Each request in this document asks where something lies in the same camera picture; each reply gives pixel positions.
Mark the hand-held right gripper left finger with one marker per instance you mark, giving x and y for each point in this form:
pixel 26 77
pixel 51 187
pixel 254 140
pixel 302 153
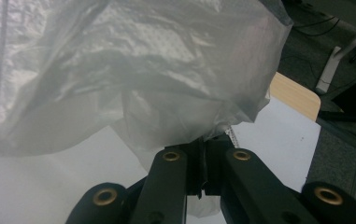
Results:
pixel 194 168

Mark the black metal stand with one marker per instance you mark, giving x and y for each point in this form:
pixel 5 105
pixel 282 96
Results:
pixel 353 102

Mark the clear plastic bag smiley print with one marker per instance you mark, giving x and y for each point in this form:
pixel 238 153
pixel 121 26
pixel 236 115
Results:
pixel 135 68

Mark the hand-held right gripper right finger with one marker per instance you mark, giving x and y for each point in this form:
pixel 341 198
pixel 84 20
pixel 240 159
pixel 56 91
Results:
pixel 214 168

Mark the white metal stand leg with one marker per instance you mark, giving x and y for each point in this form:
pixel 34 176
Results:
pixel 337 56

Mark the white table sheet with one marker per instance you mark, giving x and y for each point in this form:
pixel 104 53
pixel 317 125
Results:
pixel 41 189

